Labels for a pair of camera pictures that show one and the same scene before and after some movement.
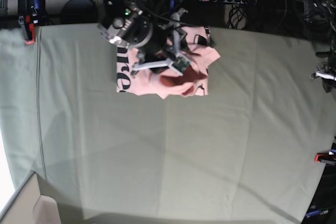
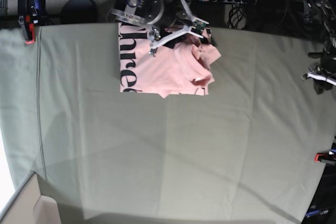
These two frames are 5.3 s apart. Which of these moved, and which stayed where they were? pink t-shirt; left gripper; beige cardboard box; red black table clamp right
Moved: left gripper
Stayed: red black table clamp right; pink t-shirt; beige cardboard box
